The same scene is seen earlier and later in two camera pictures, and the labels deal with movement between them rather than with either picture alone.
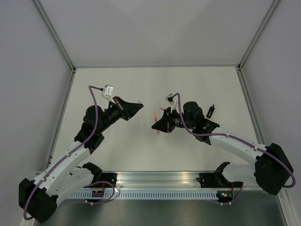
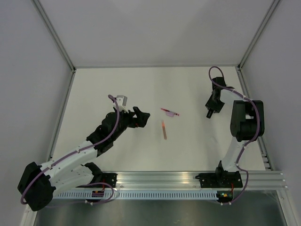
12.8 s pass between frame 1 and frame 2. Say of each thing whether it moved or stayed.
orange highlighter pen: moved
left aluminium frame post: stayed
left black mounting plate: stayed
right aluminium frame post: stayed
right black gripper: moved
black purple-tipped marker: stayed
